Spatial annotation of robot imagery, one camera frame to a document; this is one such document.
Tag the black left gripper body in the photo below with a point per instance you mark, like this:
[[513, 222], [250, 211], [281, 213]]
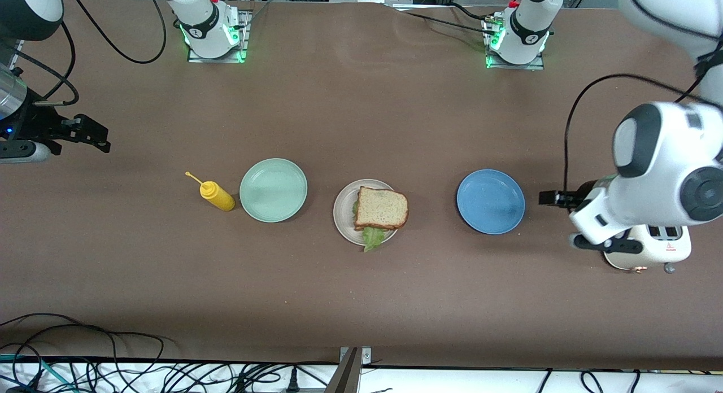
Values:
[[581, 197]]

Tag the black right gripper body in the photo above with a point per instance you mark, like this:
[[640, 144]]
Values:
[[35, 125]]

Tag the yellow mustard squeeze bottle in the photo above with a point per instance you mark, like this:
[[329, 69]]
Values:
[[217, 196]]

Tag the brown bread slice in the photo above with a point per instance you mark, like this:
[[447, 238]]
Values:
[[381, 208]]

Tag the green lettuce leaf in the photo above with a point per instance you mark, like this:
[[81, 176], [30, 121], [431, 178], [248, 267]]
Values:
[[373, 238]]

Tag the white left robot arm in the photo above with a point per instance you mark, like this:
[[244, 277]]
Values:
[[666, 161]]

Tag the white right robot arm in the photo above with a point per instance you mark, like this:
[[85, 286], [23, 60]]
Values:
[[206, 26]]

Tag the blue plate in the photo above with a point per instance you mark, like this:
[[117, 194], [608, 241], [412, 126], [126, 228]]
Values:
[[490, 202]]

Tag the mint green plate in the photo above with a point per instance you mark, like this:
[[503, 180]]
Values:
[[273, 191]]

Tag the beige plate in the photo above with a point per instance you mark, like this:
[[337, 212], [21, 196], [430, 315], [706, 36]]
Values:
[[343, 212]]

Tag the white toaster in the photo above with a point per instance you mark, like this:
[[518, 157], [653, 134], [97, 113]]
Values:
[[666, 249]]

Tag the black power plug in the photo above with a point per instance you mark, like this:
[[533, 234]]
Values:
[[293, 381]]

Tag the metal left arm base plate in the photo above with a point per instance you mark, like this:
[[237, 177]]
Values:
[[536, 66]]

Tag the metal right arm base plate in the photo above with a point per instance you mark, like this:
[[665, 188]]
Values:
[[245, 43]]

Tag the grey metal bracket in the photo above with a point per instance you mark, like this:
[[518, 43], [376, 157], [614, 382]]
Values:
[[347, 376]]

